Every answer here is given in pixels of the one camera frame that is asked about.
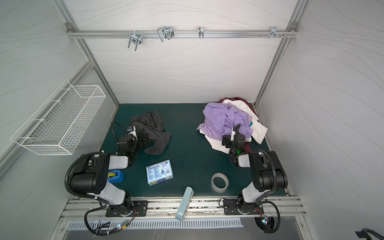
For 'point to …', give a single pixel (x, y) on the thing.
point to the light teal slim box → (185, 203)
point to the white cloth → (259, 129)
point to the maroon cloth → (243, 100)
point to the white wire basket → (58, 125)
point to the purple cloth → (220, 119)
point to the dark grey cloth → (150, 126)
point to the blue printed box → (159, 172)
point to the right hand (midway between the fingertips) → (235, 132)
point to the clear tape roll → (223, 176)
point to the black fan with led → (268, 224)
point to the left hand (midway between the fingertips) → (141, 132)
